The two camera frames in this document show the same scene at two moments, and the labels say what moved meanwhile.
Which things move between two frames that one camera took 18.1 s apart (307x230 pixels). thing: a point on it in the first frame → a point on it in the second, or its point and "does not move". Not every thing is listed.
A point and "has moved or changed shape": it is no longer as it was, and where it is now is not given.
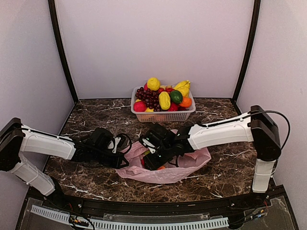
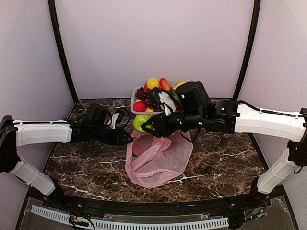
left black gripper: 116,164 → 118,139
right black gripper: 152,164 → 160,122
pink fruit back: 146,86 does not move
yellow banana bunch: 185,84 → 180,83
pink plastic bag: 189,163 has moved or changed shape
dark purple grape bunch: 150,97 does not move
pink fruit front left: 139,106 does not move
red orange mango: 161,167 → 164,84
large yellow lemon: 153,84 does not move
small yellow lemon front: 149,110 does not move
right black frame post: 253,31 does not move
